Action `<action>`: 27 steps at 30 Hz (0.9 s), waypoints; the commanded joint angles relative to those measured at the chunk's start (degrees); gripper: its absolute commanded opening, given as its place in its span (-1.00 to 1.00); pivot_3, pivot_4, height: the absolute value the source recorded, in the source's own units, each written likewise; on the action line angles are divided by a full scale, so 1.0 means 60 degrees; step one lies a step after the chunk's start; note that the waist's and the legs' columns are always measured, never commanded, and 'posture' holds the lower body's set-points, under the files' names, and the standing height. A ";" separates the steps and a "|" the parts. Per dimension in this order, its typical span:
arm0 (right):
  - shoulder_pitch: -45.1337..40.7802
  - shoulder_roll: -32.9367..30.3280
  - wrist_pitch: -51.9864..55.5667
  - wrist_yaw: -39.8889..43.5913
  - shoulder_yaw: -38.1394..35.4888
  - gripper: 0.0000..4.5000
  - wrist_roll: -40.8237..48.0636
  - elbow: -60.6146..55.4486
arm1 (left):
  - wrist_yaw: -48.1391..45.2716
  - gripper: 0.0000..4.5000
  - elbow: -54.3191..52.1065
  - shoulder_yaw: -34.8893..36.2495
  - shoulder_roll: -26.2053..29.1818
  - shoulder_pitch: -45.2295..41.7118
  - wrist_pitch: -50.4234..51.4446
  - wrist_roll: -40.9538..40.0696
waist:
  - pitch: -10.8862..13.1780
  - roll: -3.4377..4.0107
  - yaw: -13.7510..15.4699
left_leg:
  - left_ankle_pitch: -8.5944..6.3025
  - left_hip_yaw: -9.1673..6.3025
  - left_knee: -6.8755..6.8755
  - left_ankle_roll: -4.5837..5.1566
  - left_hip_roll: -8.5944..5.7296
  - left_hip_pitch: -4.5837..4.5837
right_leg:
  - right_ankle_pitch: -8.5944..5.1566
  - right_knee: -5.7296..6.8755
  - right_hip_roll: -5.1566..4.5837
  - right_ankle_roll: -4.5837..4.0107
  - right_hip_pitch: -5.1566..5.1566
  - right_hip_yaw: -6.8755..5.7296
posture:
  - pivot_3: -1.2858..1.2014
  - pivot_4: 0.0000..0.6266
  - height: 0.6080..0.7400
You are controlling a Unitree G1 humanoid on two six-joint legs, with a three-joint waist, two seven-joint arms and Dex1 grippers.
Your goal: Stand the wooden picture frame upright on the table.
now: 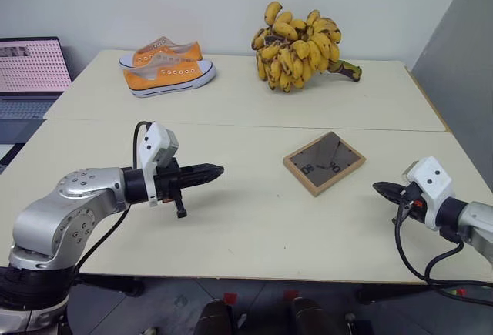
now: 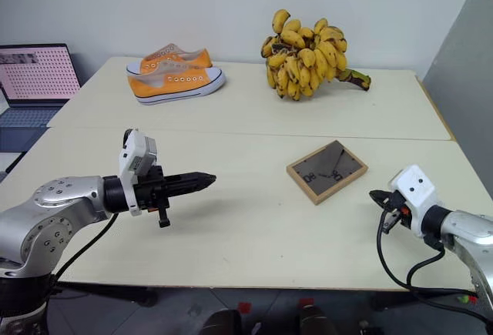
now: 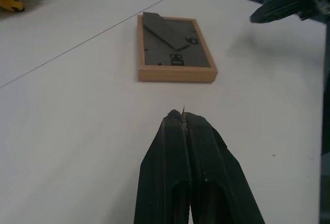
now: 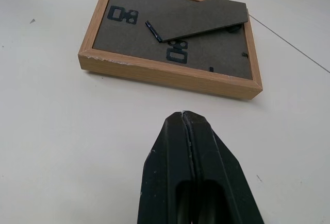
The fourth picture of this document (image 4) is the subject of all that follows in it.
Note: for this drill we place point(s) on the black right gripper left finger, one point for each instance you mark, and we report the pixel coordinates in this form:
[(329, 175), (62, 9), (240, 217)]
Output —
[(165, 167)]

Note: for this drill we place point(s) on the wooden picture frame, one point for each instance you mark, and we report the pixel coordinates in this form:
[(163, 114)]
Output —
[(165, 43)]

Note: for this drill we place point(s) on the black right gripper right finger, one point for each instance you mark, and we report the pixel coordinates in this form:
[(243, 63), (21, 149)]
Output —
[(221, 172)]

